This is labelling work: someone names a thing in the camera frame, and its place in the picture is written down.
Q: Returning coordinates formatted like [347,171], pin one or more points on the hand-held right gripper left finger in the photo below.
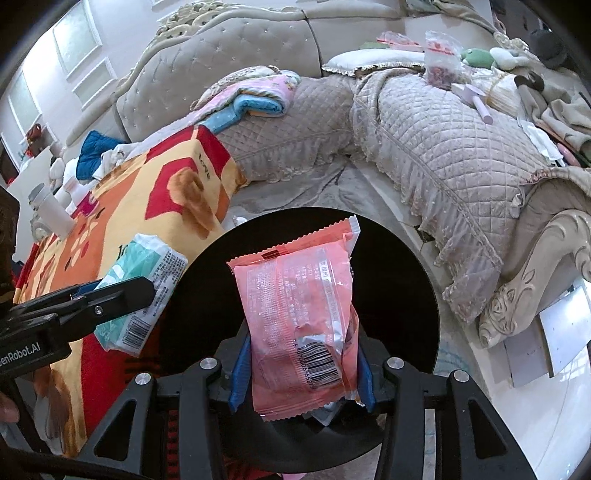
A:
[240,369]

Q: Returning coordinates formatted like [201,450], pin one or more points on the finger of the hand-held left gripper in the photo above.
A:
[115,300]
[87,290]

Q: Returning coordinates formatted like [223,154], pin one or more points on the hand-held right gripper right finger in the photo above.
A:
[364,378]

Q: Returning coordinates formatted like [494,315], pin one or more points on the pink snack packet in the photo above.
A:
[295,300]

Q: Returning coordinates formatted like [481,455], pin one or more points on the black round bin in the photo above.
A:
[406,286]

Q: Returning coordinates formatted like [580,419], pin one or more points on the person's left hand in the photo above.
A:
[9,408]

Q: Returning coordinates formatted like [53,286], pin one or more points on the white thermos bottle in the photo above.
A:
[55,214]

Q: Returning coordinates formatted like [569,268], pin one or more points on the white plastic bottle pink label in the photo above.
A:
[73,189]

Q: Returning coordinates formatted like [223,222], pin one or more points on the printed fleece blanket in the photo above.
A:
[138,194]

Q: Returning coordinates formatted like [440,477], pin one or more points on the white pillow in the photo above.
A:
[62,175]

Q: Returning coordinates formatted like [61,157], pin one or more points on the blue jacket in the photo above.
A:
[94,154]

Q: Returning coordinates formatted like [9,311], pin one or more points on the beige garment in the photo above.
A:
[117,157]

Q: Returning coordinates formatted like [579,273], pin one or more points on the white panel boards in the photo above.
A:
[554,332]

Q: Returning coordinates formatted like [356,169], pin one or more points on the quilted sofa cover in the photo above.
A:
[438,138]

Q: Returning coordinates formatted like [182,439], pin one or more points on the folded pink blue towels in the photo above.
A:
[258,92]

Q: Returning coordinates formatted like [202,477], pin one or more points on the beige tufted sofa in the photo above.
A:
[207,60]

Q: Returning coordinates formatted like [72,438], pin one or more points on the pink brush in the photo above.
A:
[475,104]

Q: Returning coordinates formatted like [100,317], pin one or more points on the straw broom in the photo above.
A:
[503,94]

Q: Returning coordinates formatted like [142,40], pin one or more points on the white frilled cushion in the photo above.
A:
[369,60]

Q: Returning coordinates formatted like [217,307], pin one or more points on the clear plastic bag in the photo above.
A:
[441,64]

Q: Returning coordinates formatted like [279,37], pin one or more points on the beige clothes pile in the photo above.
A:
[563,115]

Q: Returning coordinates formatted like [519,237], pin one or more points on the green plush toy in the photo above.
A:
[480,56]

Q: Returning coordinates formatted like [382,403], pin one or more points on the black hat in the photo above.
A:
[549,48]

